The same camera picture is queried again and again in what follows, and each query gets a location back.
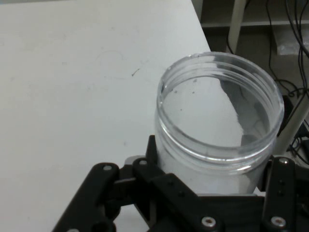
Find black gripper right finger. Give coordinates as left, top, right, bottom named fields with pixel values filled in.
left=262, top=156, right=309, bottom=232

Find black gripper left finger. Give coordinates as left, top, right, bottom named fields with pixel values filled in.
left=52, top=135, right=225, bottom=232

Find clear plastic jar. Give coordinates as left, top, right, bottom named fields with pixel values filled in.
left=154, top=51, right=285, bottom=196

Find white slanted metal leg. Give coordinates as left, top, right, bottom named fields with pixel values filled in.
left=275, top=95, right=309, bottom=157

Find white desk frame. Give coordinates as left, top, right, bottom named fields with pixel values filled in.
left=201, top=0, right=309, bottom=53

